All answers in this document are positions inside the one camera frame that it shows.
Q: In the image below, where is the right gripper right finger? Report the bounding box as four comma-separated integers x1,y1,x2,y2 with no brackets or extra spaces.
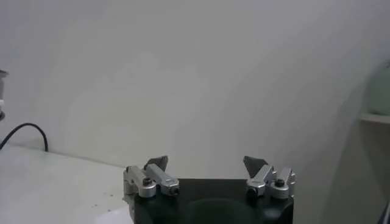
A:
243,155,296,200

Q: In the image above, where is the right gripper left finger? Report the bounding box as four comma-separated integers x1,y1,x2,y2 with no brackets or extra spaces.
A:
122,155,180,200

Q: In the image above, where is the pale green object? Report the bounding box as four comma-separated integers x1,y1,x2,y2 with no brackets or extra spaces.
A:
367,60,390,116

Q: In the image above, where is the black cooker power cord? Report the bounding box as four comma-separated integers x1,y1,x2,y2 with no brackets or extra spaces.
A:
0,122,49,152

